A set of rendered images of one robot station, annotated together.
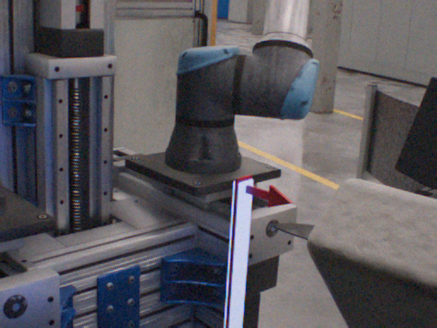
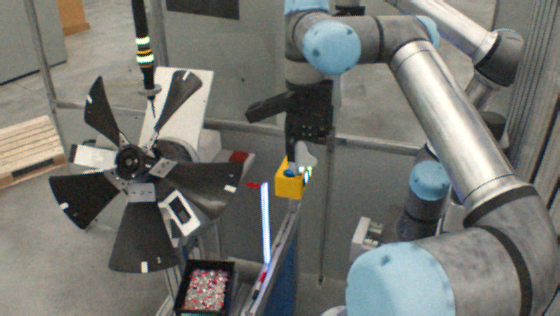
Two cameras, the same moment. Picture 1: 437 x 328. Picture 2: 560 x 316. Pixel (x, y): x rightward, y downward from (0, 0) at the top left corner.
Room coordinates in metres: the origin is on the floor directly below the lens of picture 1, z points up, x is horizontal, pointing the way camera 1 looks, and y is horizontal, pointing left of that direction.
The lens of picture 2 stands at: (1.57, -0.36, 1.89)
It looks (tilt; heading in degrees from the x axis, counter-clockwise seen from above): 31 degrees down; 156
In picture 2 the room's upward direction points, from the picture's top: straight up
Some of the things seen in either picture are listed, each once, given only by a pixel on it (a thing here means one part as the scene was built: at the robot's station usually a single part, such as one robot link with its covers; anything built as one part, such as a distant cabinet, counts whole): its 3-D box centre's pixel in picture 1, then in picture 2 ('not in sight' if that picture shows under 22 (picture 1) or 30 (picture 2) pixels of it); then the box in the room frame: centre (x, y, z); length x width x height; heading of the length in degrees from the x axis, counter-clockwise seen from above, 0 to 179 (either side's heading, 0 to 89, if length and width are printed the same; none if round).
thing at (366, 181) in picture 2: not in sight; (250, 202); (-0.14, 0.18, 0.50); 2.59 x 0.03 x 0.91; 50
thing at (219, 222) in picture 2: not in sight; (220, 230); (-0.08, -0.03, 0.42); 0.04 x 0.04 x 0.83; 50
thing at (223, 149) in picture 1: (204, 138); not in sight; (1.22, 0.04, 1.09); 0.15 x 0.15 x 0.10
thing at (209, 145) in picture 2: not in sight; (199, 145); (-0.15, -0.06, 0.92); 0.17 x 0.16 x 0.11; 140
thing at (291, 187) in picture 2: not in sight; (293, 177); (0.42, 0.18, 1.02); 0.16 x 0.10 x 0.11; 140
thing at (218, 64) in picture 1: (210, 79); not in sight; (1.22, 0.03, 1.20); 0.13 x 0.12 x 0.14; 80
